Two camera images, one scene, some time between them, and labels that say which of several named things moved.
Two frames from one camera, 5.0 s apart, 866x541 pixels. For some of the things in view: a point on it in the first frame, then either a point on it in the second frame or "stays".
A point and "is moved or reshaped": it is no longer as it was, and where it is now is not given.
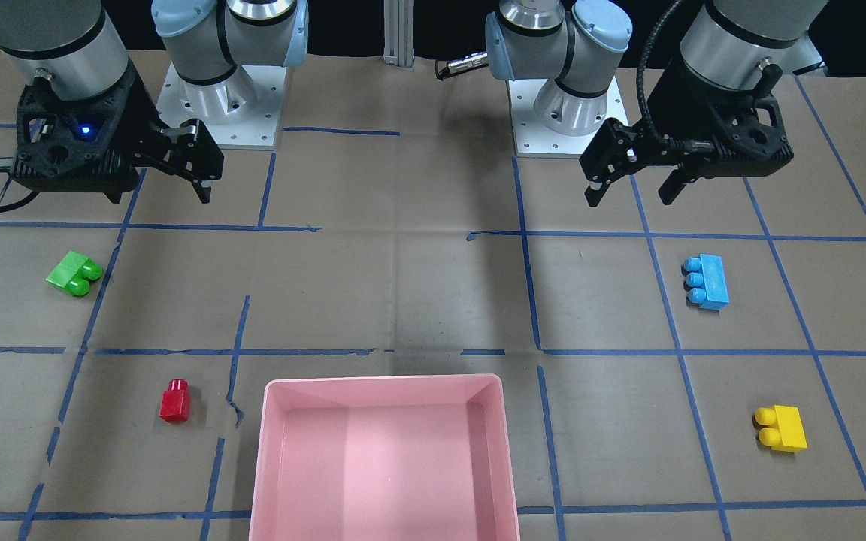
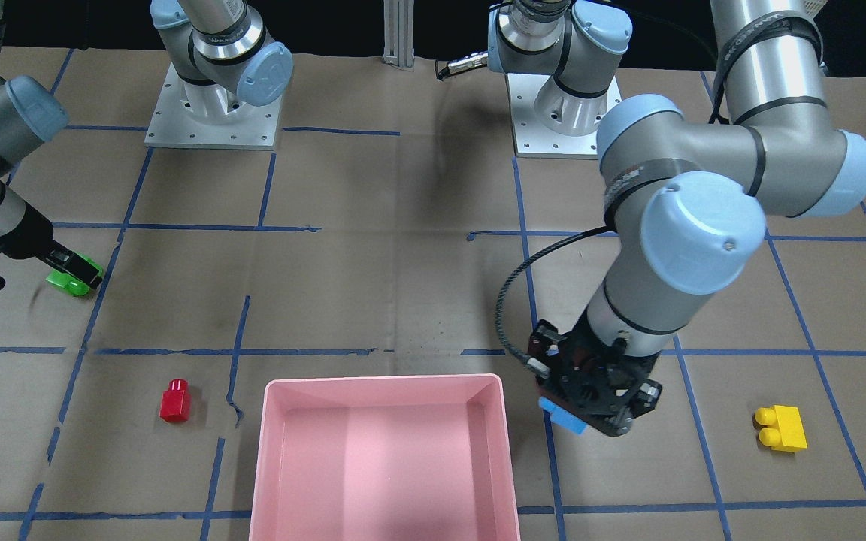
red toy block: (174, 403) stays
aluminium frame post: (398, 33) stays
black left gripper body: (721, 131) → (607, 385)
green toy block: (75, 273) stays
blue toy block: (706, 281) is moved or reshaped
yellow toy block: (782, 427) stays
